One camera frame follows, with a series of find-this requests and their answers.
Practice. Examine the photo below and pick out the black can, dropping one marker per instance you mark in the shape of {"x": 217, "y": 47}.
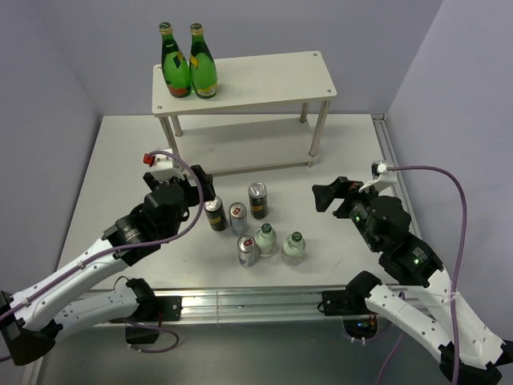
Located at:
{"x": 258, "y": 200}
{"x": 215, "y": 213}

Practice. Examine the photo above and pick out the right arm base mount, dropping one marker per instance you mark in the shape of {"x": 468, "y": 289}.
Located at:
{"x": 359, "y": 323}

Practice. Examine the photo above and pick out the green bottle red label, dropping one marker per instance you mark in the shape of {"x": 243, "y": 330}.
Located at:
{"x": 173, "y": 64}

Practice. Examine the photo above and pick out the green bottle yellow label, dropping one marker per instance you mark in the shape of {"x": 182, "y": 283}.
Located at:
{"x": 202, "y": 67}

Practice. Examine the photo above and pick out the clear bottle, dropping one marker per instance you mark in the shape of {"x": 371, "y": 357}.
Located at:
{"x": 293, "y": 249}
{"x": 266, "y": 240}

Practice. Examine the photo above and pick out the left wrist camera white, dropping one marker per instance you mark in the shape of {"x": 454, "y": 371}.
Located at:
{"x": 162, "y": 168}

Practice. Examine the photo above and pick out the white two-tier shelf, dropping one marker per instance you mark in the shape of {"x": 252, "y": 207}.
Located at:
{"x": 269, "y": 112}

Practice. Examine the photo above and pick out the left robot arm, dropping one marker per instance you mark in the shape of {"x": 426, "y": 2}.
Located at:
{"x": 35, "y": 319}

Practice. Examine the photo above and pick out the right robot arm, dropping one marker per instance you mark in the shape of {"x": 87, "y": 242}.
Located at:
{"x": 466, "y": 350}

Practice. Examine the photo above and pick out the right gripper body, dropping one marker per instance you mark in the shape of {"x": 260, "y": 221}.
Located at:
{"x": 355, "y": 205}

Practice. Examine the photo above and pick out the silver can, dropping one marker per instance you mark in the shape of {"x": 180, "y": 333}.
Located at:
{"x": 238, "y": 218}
{"x": 247, "y": 251}

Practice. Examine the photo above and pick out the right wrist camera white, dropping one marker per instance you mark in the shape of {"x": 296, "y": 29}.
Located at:
{"x": 383, "y": 177}

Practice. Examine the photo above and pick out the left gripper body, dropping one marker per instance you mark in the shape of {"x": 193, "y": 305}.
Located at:
{"x": 191, "y": 195}

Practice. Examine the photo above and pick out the aluminium rail front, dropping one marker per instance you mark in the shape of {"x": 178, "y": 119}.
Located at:
{"x": 200, "y": 307}

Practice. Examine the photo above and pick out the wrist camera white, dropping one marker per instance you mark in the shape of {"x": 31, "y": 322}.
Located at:
{"x": 162, "y": 168}
{"x": 383, "y": 177}

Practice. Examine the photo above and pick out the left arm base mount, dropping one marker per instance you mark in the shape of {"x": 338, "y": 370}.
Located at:
{"x": 144, "y": 329}

